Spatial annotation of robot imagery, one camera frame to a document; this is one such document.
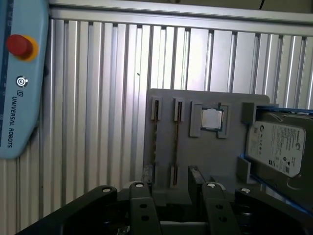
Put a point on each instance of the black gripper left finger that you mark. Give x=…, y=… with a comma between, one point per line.
x=144, y=208

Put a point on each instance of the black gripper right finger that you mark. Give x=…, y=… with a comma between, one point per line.
x=220, y=210

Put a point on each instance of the grey parts rack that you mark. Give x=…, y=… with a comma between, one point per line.
x=212, y=156

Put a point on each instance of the hard disk in blue carrier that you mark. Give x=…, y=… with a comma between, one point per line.
x=276, y=142

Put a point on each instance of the silver CPU chip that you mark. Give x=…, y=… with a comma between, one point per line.
x=212, y=119

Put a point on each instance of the pale blue teach pendant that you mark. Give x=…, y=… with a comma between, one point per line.
x=22, y=98

